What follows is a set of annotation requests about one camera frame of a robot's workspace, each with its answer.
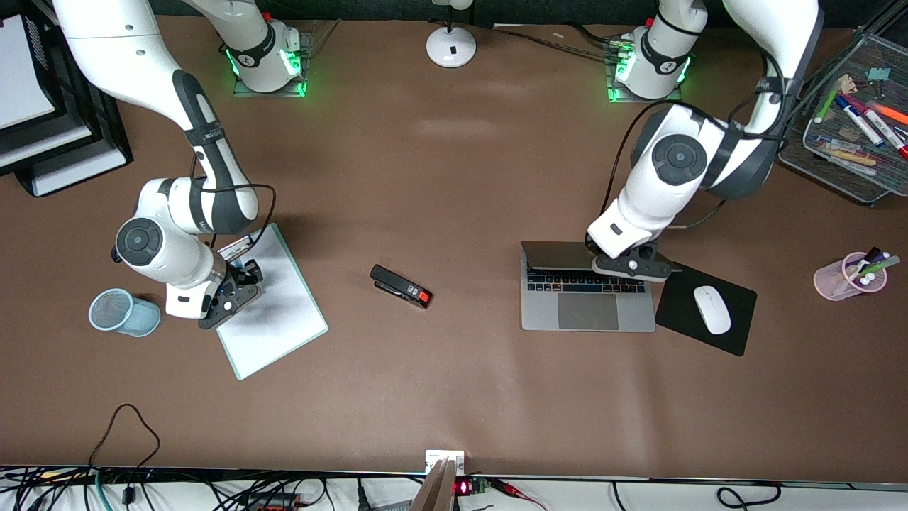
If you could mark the black purple marker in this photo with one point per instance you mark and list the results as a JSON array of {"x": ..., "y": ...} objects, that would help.
[{"x": 871, "y": 254}]

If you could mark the black stapler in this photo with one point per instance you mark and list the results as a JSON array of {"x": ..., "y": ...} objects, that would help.
[{"x": 397, "y": 285}]

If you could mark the white clipboard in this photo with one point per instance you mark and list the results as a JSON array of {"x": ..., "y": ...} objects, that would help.
[{"x": 277, "y": 333}]

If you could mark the circuit board with red display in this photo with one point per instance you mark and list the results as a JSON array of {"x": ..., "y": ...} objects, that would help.
[{"x": 464, "y": 487}]

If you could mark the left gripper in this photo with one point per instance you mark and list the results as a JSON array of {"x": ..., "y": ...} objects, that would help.
[{"x": 647, "y": 251}]

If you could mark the green marker in tray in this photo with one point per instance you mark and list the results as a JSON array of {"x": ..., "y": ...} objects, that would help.
[{"x": 827, "y": 105}]

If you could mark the black mouse pad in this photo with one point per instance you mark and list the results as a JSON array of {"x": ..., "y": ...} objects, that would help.
[{"x": 681, "y": 312}]

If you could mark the light blue mesh cup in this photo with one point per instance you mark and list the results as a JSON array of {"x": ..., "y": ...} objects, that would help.
[{"x": 135, "y": 319}]

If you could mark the blue capped white marker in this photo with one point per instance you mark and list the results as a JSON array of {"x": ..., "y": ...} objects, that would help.
[{"x": 862, "y": 122}]

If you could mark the green marker in cup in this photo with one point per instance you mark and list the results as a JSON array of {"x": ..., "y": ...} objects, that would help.
[{"x": 879, "y": 267}]

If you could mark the orange marker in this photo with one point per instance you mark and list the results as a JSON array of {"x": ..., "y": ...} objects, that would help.
[{"x": 890, "y": 113}]

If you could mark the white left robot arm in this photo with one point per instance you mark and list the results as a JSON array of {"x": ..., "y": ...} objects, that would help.
[{"x": 677, "y": 160}]

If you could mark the white round lamp base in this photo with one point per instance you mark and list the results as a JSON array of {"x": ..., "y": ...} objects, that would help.
[{"x": 451, "y": 50}]

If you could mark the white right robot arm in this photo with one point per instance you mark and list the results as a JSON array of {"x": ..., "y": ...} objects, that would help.
[{"x": 135, "y": 50}]

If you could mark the red capped white marker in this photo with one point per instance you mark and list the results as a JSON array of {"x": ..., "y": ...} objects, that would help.
[{"x": 887, "y": 135}]

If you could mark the white marker pen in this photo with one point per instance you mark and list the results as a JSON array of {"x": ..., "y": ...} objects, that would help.
[{"x": 848, "y": 151}]

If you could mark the white computer mouse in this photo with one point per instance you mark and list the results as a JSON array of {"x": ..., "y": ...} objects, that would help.
[{"x": 711, "y": 309}]

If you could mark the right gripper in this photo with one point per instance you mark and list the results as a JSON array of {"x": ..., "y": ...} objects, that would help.
[{"x": 237, "y": 276}]

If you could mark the teal binder clip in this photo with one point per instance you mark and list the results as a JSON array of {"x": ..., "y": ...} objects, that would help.
[{"x": 878, "y": 75}]

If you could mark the small white box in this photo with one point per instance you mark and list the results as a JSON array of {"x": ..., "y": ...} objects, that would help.
[{"x": 434, "y": 455}]

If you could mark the silver laptop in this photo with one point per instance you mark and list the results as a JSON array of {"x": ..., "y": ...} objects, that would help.
[{"x": 589, "y": 312}]

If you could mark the black stacked document tray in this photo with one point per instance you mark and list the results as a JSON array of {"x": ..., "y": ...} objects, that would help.
[{"x": 106, "y": 135}]

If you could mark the white paper sheet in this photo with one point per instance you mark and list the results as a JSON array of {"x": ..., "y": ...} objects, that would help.
[{"x": 21, "y": 71}]

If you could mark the pink mesh pen cup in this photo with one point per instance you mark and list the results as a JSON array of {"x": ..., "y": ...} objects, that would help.
[{"x": 830, "y": 280}]

